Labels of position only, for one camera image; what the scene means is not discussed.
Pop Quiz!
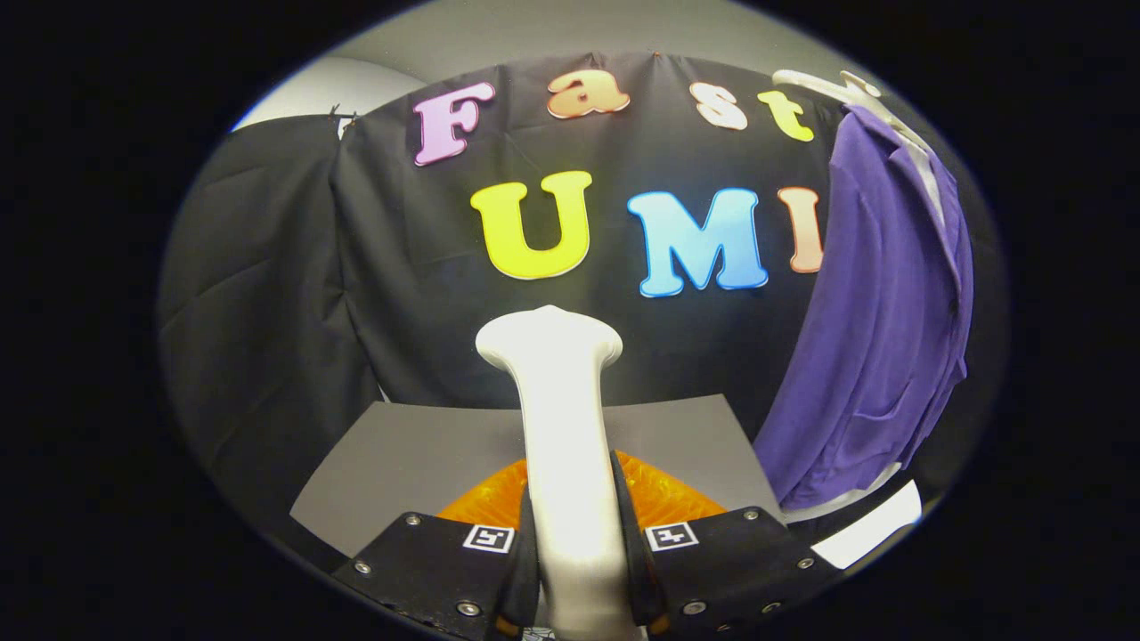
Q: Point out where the white clothes hanger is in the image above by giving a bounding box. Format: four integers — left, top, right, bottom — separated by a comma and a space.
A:
773, 69, 936, 152

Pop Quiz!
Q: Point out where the purple corduroy jacket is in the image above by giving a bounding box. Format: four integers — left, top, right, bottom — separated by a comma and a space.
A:
753, 105, 974, 512

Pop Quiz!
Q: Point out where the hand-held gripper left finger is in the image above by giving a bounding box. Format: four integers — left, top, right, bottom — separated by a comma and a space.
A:
331, 458, 542, 640

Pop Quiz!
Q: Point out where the white garment steamer head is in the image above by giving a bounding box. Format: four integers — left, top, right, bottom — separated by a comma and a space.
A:
475, 304, 644, 641

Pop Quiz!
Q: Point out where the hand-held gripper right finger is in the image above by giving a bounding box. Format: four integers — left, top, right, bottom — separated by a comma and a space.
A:
610, 450, 838, 638

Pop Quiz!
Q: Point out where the white torso form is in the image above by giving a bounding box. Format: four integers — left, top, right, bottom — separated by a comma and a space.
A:
784, 134, 949, 523

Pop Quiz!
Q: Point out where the white flat sheet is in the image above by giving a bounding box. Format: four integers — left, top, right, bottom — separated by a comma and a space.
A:
810, 481, 923, 571

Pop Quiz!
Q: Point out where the grey cabinet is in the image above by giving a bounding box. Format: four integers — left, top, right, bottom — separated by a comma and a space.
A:
289, 394, 786, 557

